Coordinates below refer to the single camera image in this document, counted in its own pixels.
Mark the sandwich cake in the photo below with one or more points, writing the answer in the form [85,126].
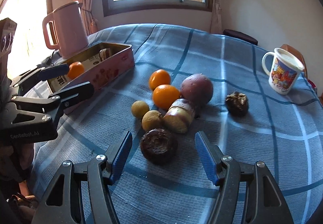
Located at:
[178,116]

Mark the blue plaid tablecloth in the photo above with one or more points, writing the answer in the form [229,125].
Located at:
[227,150]

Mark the chocolate cake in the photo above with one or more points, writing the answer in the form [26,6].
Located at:
[158,145]

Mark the printed paper leaflet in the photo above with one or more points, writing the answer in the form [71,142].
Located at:
[90,62]

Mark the small yellow round fruit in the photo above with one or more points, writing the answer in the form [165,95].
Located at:
[151,121]
[140,110]

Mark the pink pitcher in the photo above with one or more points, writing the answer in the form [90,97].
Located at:
[70,29]

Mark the purple sweet potato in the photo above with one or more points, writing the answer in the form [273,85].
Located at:
[196,89]

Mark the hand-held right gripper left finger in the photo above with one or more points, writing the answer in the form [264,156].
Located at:
[122,153]

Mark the orange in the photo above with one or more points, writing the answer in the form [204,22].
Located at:
[76,70]
[159,79]
[165,96]

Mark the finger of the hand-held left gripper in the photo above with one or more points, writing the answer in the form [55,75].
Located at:
[55,71]
[75,92]

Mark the small layered cake piece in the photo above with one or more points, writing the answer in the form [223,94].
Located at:
[104,54]

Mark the pink tin box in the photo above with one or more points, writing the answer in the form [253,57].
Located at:
[111,70]

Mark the chocolate walnut muffin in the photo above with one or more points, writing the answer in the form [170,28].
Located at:
[236,105]

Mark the white cartoon print mug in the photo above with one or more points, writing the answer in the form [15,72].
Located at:
[282,75]

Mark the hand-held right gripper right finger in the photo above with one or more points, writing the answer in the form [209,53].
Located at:
[205,156]

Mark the dark round stool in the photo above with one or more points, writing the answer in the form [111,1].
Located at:
[239,35]

